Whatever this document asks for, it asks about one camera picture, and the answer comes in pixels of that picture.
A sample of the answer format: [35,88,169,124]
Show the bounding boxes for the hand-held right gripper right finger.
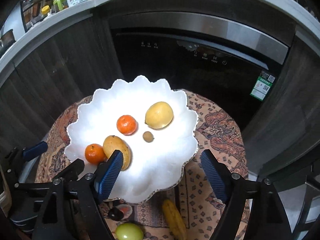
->
[199,149,293,240]

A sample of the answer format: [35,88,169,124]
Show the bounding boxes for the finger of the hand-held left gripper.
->
[15,158,85,191]
[5,141,48,180]

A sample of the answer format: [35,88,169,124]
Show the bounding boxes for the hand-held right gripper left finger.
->
[32,149,125,240]

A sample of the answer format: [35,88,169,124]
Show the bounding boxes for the orange tangerine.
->
[84,143,107,165]
[116,115,138,135]

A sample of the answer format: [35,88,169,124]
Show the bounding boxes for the yellow mango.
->
[103,135,131,171]

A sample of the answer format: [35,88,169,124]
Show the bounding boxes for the white scalloped bowl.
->
[64,75,200,204]

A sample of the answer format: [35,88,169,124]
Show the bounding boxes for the yellow lemon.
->
[145,101,174,130]

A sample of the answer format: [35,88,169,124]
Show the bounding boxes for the dark plum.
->
[108,207,124,220]

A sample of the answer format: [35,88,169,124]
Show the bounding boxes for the patterned tablecloth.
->
[35,89,250,240]

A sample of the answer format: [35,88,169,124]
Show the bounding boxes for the yellow banana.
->
[162,199,188,240]

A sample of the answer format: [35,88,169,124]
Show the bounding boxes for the green apple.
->
[115,223,144,240]

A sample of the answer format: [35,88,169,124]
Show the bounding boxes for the dark wood cabinet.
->
[0,12,123,155]
[241,36,320,180]

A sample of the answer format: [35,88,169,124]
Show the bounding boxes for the green label sticker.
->
[250,70,277,102]

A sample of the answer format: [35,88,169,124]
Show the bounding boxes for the black built-in dishwasher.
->
[106,11,295,130]

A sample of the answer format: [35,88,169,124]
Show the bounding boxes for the steel cooking pot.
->
[0,29,15,48]

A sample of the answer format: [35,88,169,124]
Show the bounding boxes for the green-capped bottle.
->
[52,0,68,13]

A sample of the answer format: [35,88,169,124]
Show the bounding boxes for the black wire spice rack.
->
[21,0,68,33]

